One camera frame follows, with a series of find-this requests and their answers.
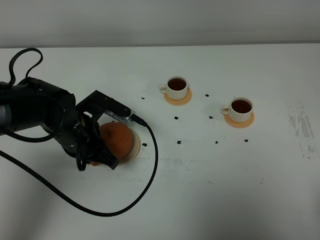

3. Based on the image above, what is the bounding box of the white teacup near centre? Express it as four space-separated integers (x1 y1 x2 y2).
158 76 189 100

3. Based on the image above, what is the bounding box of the beige round teapot coaster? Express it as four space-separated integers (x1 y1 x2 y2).
119 129 141 165

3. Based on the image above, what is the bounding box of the orange coaster near centre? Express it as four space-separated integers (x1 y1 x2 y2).
163 88 193 106

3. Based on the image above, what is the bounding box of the orange coaster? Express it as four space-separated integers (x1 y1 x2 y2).
163 88 193 106
224 113 255 129

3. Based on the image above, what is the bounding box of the orange coaster on right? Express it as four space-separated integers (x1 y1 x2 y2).
224 113 255 129

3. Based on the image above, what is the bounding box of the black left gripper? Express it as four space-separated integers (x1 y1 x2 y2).
27 77 119 170

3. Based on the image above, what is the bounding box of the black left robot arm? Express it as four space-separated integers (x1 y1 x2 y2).
0 78 119 171

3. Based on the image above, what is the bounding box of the white teacup on right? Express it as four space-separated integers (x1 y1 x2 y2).
220 97 254 123

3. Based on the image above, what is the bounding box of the brown clay teapot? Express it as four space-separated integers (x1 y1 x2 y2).
99 122 133 160

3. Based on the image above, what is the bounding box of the white teacup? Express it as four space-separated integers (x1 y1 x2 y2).
220 97 254 123
158 76 189 100

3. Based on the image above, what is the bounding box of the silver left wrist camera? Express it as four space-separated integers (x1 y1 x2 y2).
75 89 136 125

